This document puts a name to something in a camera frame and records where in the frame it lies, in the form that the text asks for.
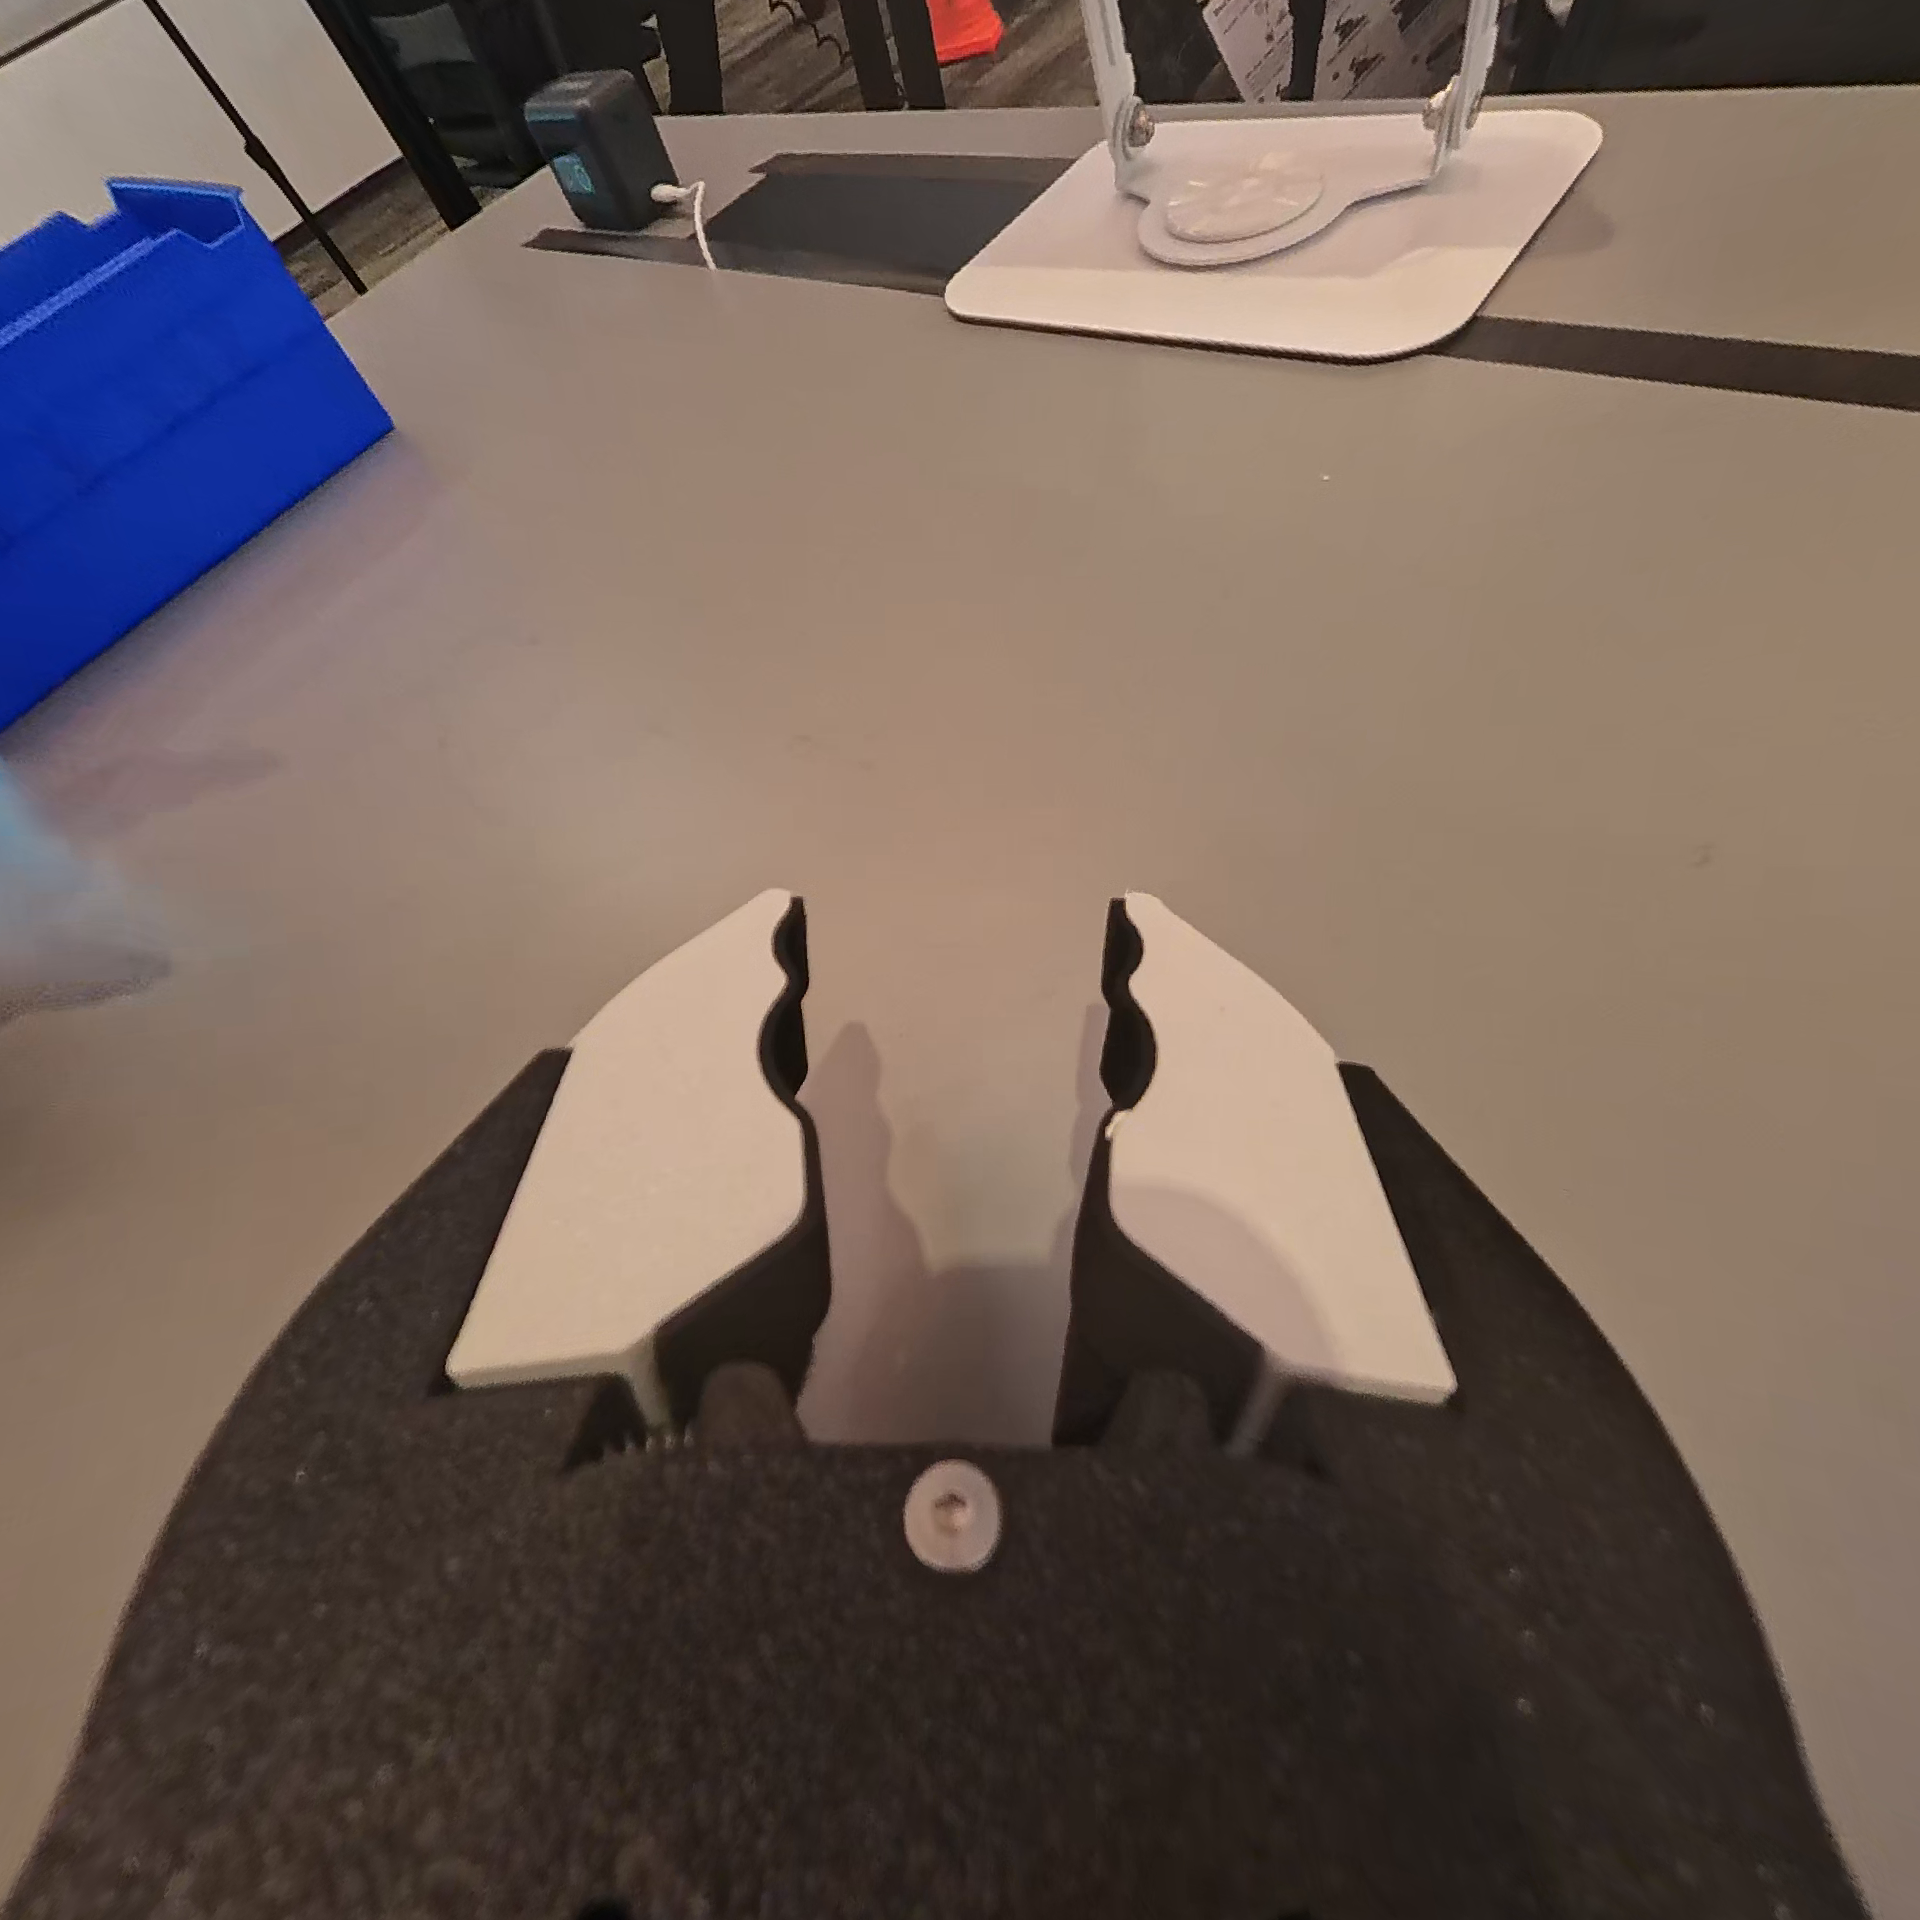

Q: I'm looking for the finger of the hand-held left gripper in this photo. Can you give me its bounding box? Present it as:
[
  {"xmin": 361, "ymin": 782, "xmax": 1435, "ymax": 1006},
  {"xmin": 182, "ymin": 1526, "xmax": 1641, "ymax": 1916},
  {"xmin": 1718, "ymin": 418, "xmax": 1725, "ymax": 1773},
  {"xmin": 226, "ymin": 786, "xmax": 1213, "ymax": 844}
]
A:
[{"xmin": 0, "ymin": 757, "xmax": 179, "ymax": 1030}]

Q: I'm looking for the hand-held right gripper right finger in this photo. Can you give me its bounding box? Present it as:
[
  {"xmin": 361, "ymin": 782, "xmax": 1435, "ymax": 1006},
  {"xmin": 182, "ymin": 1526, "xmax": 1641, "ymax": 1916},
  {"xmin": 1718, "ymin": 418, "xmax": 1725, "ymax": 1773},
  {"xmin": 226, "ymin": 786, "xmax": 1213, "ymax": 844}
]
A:
[{"xmin": 1054, "ymin": 889, "xmax": 1460, "ymax": 1454}]

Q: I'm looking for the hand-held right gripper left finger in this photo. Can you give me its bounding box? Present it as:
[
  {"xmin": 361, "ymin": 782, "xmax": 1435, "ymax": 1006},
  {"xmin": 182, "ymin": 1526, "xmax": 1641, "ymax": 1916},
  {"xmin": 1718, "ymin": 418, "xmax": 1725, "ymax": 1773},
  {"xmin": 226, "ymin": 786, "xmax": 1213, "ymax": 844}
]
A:
[{"xmin": 448, "ymin": 889, "xmax": 833, "ymax": 1424}]

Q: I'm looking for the blue plastic bin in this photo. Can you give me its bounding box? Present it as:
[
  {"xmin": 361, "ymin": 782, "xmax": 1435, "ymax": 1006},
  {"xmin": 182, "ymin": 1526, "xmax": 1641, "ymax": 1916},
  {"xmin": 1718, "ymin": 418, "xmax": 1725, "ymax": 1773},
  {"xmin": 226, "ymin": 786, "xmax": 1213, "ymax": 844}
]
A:
[{"xmin": 0, "ymin": 178, "xmax": 397, "ymax": 736}]

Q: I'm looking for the black tripod stand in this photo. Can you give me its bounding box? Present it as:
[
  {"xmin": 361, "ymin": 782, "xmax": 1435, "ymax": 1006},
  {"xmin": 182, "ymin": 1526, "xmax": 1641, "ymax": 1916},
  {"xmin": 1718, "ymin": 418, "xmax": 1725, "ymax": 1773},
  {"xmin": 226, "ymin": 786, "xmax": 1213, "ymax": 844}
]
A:
[{"xmin": 148, "ymin": 0, "xmax": 369, "ymax": 297}]

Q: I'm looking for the black charger box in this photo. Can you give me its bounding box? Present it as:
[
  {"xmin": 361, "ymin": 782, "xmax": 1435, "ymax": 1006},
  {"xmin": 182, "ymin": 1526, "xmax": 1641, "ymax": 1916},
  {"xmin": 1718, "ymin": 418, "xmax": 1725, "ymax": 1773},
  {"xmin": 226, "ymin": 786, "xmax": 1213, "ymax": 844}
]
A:
[{"xmin": 522, "ymin": 69, "xmax": 683, "ymax": 231}]

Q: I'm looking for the white document stand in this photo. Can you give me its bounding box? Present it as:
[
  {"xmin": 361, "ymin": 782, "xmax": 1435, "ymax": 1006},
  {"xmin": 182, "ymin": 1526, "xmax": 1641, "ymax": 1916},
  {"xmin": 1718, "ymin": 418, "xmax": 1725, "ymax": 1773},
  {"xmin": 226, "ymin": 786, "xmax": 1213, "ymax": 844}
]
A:
[{"xmin": 944, "ymin": 0, "xmax": 1604, "ymax": 365}]

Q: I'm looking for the printed instruction sheet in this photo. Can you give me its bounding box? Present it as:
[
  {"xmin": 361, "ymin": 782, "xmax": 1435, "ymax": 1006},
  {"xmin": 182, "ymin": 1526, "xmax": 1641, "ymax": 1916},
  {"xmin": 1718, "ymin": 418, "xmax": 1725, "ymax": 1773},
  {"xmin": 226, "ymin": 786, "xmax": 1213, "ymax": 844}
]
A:
[{"xmin": 1208, "ymin": 0, "xmax": 1480, "ymax": 104}]

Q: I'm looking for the black table cable strip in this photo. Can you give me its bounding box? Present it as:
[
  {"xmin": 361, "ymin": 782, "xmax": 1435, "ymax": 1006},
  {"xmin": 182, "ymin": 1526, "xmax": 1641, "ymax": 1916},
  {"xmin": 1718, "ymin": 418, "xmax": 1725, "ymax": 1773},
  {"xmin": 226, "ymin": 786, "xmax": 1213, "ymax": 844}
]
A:
[{"xmin": 526, "ymin": 149, "xmax": 1920, "ymax": 414}]

